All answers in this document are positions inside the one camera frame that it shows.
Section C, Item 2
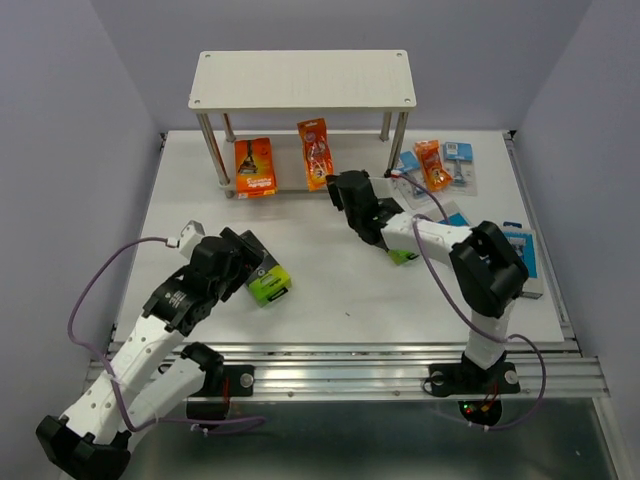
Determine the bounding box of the orange razor bag bottom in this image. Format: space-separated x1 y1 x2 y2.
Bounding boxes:
298 118 334 191

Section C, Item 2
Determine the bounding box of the orange razor bag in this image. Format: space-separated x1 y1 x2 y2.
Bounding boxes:
414 140 453 192
298 118 334 191

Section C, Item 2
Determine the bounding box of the black green razor box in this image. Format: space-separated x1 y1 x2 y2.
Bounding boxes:
240 230 292 307
386 249 419 266

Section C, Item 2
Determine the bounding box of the orange razor bag top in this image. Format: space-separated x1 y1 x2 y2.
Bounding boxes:
414 140 453 192

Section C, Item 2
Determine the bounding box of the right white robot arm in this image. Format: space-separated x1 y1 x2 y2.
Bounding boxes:
326 170 529 390

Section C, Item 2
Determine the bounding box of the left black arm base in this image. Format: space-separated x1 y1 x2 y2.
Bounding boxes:
180 342 255 398

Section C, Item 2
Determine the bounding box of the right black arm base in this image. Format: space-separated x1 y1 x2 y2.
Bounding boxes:
422 361 521 398

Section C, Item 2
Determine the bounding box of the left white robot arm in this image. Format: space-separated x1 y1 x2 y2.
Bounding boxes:
36 222 264 479

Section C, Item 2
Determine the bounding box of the white two-tier shelf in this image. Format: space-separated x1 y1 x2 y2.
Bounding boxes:
188 50 417 198

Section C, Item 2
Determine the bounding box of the blue blister razor pack left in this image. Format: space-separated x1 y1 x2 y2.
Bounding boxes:
394 151 437 209

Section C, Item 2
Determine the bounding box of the blue blister razor pack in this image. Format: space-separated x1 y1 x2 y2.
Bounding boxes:
394 151 437 209
442 141 477 196

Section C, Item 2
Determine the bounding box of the blue razor pack middle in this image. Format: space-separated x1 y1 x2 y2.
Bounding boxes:
431 201 471 226

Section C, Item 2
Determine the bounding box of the blue blister razor pack right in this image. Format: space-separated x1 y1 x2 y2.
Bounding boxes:
442 141 477 196

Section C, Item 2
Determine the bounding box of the blue razor pack far right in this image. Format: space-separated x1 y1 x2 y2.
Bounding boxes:
501 222 544 299

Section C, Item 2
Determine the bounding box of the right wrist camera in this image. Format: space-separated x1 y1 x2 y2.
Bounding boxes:
369 175 397 199

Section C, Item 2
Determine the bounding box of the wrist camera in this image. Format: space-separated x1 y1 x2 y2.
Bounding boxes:
369 175 397 199
165 220 205 260

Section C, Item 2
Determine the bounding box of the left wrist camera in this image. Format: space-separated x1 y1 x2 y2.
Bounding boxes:
165 220 205 260

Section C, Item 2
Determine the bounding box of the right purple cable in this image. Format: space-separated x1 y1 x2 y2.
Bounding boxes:
399 172 547 432

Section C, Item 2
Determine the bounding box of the purple cable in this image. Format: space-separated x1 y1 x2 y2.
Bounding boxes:
67 237 269 436
399 172 547 432

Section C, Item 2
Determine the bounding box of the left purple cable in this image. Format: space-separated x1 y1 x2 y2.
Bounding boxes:
67 237 269 436

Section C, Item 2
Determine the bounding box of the aluminium rail frame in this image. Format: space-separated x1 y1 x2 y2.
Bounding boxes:
107 130 609 402

